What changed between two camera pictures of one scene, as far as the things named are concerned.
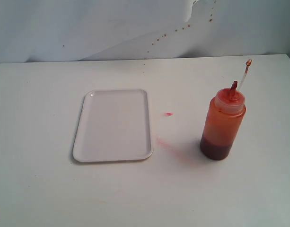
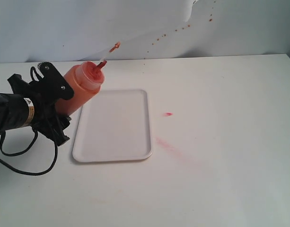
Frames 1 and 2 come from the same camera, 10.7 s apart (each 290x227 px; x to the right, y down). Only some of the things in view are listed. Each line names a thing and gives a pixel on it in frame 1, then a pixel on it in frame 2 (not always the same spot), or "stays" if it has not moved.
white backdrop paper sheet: [26, 31] stays
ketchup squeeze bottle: [224, 115] -> [85, 81]
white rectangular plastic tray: [114, 125] stays
